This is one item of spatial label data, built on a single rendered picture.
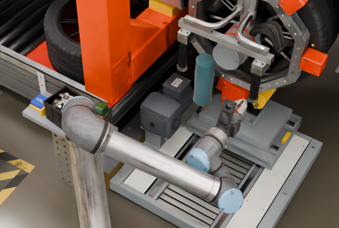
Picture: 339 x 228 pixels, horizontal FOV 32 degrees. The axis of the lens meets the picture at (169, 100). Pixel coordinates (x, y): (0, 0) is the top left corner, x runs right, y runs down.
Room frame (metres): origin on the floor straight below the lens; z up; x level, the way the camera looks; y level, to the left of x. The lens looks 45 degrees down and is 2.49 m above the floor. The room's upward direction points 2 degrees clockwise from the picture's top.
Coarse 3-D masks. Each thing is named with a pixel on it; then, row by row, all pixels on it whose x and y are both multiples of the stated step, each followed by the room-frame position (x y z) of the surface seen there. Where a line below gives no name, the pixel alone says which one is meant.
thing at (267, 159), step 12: (192, 120) 2.17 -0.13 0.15; (288, 120) 2.16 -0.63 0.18; (300, 120) 2.18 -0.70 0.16; (192, 132) 2.13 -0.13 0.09; (204, 132) 2.09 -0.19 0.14; (288, 132) 2.07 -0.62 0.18; (228, 144) 2.02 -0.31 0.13; (240, 144) 2.01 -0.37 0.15; (252, 144) 2.00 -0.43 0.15; (276, 144) 2.02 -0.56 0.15; (252, 156) 1.94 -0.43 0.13; (264, 156) 1.92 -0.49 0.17; (276, 156) 1.93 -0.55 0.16
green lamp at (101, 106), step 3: (99, 102) 1.77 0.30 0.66; (102, 102) 1.77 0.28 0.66; (96, 105) 1.75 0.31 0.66; (99, 105) 1.76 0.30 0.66; (102, 105) 1.76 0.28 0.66; (105, 105) 1.76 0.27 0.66; (96, 108) 1.75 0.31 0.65; (99, 108) 1.74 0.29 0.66; (102, 108) 1.74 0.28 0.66; (105, 108) 1.75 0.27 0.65; (96, 111) 1.75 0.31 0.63; (99, 111) 1.74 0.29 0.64; (102, 111) 1.73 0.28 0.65; (105, 111) 1.75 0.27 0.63; (102, 114) 1.73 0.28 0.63
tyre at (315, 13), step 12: (312, 0) 1.97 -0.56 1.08; (324, 0) 2.02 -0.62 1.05; (336, 0) 2.08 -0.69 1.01; (300, 12) 1.97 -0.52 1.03; (312, 12) 1.94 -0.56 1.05; (324, 12) 1.98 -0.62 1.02; (336, 12) 2.05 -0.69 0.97; (312, 24) 1.94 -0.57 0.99; (324, 24) 1.95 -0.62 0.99; (336, 24) 2.04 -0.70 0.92; (312, 36) 1.93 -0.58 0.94; (324, 36) 1.93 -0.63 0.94; (336, 36) 2.07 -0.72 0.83; (312, 48) 1.92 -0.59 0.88; (324, 48) 1.92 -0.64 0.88; (288, 84) 1.96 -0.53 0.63
